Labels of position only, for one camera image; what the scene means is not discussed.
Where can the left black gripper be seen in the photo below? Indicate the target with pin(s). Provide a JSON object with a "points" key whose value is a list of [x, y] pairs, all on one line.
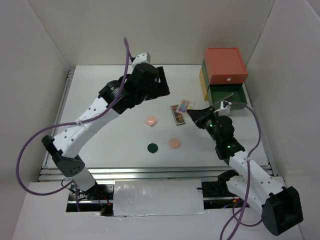
{"points": [[160, 89]]}

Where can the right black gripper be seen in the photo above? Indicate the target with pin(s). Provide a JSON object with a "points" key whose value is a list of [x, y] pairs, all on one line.
{"points": [[200, 115]]}

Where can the colourful square eyeshadow palette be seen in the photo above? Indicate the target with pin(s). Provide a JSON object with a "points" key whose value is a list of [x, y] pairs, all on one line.
{"points": [[185, 105]]}

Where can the brown eyeshadow palette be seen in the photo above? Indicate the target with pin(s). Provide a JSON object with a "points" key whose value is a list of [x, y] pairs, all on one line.
{"points": [[178, 117]]}

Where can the green drawer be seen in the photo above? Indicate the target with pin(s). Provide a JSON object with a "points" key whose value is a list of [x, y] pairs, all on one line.
{"points": [[214, 94]]}

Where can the pink eyeshadow palette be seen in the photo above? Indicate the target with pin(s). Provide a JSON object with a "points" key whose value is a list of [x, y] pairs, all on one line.
{"points": [[225, 98]]}

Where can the red top drawer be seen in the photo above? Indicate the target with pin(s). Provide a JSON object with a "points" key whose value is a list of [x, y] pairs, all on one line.
{"points": [[225, 66]]}

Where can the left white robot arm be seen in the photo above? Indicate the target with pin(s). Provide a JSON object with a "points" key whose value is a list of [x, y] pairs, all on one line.
{"points": [[64, 148]]}

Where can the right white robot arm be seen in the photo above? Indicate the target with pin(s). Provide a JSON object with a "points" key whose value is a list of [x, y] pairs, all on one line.
{"points": [[278, 206]]}

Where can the bare peach makeup puff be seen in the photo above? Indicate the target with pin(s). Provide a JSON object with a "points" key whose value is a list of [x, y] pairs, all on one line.
{"points": [[174, 143]]}

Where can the wrapped peach makeup puff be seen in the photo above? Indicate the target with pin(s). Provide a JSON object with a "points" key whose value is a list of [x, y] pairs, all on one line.
{"points": [[151, 121]]}

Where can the dark green round compact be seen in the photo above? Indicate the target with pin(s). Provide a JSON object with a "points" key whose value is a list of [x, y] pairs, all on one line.
{"points": [[152, 148]]}

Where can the white foil-edged cover plate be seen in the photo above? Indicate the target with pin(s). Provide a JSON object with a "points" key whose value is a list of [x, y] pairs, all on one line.
{"points": [[157, 198]]}

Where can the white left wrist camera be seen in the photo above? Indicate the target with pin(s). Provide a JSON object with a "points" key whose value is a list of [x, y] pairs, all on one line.
{"points": [[141, 58]]}

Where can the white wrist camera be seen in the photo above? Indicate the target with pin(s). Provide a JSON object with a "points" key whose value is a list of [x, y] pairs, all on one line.
{"points": [[225, 108], [141, 58]]}

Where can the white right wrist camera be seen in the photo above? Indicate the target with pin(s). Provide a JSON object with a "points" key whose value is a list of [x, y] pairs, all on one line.
{"points": [[225, 108]]}

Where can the aluminium frame rail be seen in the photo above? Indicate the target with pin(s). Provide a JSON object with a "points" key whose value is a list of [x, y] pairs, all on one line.
{"points": [[119, 150]]}

